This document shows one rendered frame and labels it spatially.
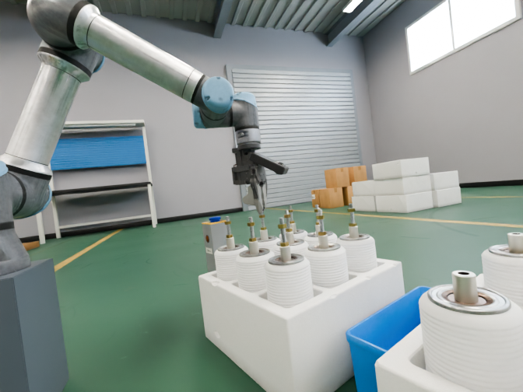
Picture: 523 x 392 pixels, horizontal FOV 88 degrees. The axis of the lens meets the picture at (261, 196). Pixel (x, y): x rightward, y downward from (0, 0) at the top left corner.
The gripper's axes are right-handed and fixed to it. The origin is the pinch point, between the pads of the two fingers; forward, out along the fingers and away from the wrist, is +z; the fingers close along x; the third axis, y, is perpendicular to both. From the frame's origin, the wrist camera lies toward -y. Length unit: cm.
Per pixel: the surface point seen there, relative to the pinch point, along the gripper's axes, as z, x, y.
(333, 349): 26.2, 23.6, -22.0
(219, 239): 8.7, 0.2, 16.5
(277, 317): 16.8, 31.3, -14.4
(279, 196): 13, -481, 170
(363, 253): 12.3, 6.0, -28.0
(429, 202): 28, -253, -78
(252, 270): 11.9, 20.7, -5.0
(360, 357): 25.7, 25.7, -27.1
